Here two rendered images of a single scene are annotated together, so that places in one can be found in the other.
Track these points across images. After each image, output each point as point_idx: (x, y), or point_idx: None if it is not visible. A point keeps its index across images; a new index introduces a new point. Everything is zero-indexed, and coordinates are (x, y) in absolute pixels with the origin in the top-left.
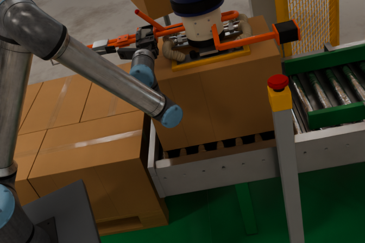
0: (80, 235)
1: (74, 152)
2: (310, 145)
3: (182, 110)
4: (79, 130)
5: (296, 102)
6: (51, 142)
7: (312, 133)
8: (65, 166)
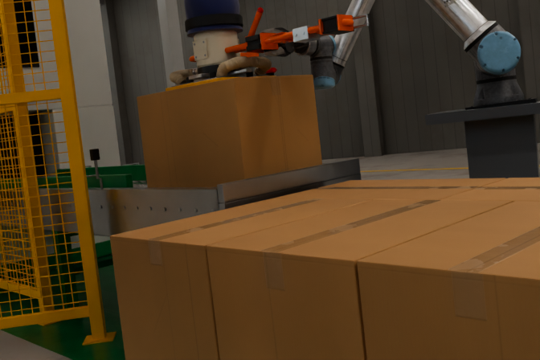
0: (449, 111)
1: (416, 185)
2: None
3: None
4: (385, 194)
5: None
6: (443, 190)
7: None
8: (440, 180)
